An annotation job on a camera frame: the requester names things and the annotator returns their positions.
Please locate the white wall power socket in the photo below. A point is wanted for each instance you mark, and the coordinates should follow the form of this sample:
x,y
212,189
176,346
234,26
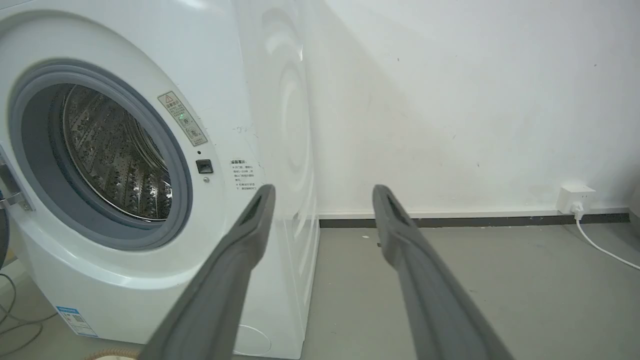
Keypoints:
x,y
575,199

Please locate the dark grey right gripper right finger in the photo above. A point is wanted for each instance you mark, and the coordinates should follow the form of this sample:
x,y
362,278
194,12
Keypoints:
x,y
430,300

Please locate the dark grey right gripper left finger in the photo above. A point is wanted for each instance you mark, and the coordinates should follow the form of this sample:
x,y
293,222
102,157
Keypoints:
x,y
220,290

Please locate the white front-load washing machine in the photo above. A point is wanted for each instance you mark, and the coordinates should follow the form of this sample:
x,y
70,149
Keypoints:
x,y
150,150

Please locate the washing machine door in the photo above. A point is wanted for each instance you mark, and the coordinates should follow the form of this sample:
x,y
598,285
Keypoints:
x,y
4,227

